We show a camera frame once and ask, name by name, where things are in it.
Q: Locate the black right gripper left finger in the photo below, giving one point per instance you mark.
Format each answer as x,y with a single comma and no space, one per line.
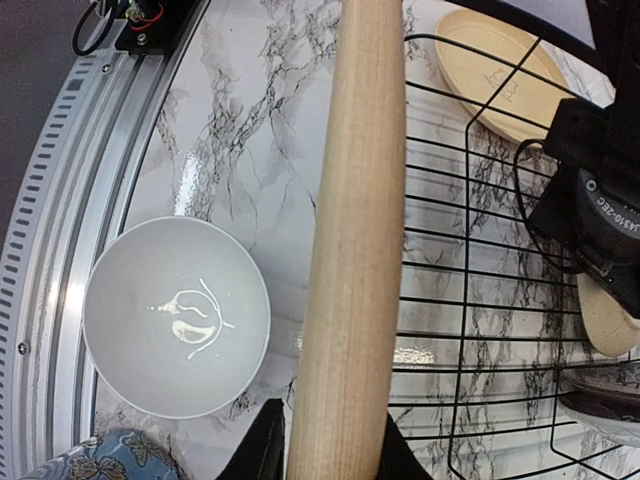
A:
260,454

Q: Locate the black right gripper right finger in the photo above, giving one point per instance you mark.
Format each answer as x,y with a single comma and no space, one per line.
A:
397,461

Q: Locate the black wire dish rack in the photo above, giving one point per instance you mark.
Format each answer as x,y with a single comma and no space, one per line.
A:
488,320

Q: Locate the large white bowl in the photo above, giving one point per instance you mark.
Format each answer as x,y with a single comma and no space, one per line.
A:
176,318

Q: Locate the grey reindeer plate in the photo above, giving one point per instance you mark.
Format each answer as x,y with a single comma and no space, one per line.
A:
617,384

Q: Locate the pale yellow round plate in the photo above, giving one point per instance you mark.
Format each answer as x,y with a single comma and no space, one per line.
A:
502,75

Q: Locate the cream bird pattern plate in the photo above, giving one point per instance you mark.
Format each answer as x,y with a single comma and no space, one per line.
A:
611,330

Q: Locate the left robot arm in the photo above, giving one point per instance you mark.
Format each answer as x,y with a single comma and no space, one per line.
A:
591,205

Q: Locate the blue handled mug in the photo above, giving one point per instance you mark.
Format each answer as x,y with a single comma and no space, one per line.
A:
115,454

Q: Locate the aluminium front rail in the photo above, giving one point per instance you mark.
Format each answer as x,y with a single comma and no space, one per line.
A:
73,201

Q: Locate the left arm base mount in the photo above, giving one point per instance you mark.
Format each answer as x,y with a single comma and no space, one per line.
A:
141,27

